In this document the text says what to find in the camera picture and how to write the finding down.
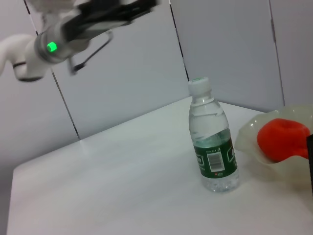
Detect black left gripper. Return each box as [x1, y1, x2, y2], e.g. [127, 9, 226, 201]
[61, 0, 162, 42]

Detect clear green-label water bottle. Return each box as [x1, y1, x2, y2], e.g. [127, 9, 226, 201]
[187, 76, 240, 193]

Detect red-orange toy fruit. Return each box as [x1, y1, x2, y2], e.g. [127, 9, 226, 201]
[257, 118, 310, 162]

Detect translucent green wavy fruit bowl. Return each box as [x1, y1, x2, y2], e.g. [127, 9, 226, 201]
[234, 104, 313, 184]

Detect black mesh pen holder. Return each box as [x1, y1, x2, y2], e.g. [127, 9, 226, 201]
[306, 133, 313, 196]

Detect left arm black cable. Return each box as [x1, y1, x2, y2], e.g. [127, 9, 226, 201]
[67, 30, 114, 75]

